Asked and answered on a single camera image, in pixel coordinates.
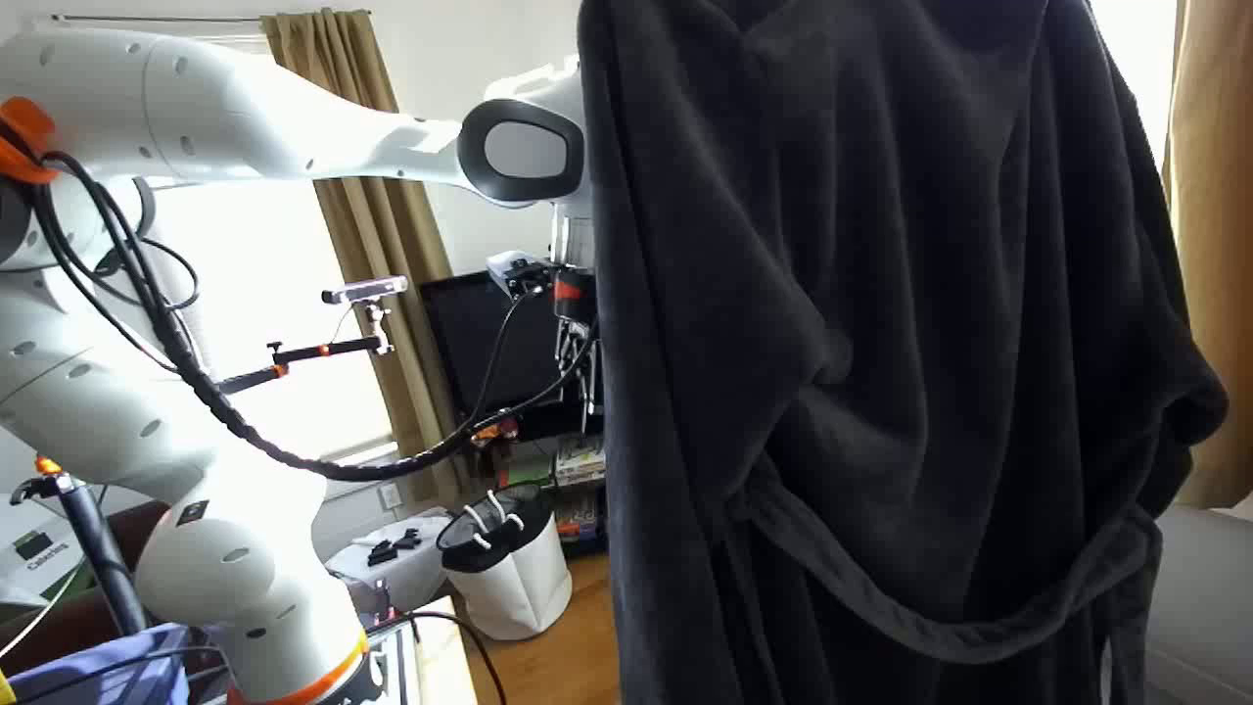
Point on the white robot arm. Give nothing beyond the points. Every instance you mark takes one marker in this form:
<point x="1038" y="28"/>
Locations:
<point x="233" y="548"/>

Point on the black television screen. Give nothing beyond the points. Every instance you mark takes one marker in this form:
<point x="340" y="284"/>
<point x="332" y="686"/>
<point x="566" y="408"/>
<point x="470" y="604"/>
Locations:
<point x="502" y="353"/>

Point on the dark grey bathrobe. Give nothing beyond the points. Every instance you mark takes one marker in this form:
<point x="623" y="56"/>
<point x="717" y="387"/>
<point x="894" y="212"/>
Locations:
<point x="894" y="345"/>

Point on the tan window curtain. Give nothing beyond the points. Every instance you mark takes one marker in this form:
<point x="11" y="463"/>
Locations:
<point x="379" y="225"/>

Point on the camera on black boom arm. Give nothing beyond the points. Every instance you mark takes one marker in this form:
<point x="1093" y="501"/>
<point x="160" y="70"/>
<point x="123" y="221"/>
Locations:
<point x="370" y="297"/>

